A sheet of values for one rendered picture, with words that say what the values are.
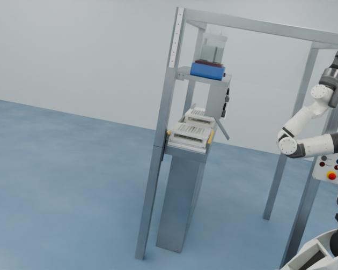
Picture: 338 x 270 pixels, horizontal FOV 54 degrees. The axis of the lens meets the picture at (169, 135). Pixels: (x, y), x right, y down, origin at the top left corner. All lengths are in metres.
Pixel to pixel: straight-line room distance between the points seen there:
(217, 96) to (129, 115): 3.69
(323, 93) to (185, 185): 1.23
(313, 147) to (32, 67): 5.16
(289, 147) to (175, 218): 1.24
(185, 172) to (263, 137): 3.41
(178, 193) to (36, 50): 4.21
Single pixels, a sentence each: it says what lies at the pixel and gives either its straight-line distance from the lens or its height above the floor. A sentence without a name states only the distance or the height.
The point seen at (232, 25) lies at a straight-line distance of 1.99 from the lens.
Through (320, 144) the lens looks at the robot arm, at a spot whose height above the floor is 1.20.
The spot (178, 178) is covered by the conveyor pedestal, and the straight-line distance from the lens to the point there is 2.40.
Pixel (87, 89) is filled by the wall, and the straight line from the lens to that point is 5.78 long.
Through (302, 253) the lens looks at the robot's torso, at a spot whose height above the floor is 0.77.
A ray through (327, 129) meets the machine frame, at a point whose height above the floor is 1.19.
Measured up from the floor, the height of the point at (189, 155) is 0.81.
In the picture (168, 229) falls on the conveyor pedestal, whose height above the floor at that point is 0.17.
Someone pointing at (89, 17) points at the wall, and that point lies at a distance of 5.70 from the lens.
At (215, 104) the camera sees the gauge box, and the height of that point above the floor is 1.19.
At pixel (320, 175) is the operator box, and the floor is 0.93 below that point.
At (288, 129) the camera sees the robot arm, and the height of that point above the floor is 1.23.
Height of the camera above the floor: 1.54
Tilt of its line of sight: 16 degrees down
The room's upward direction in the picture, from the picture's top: 10 degrees clockwise
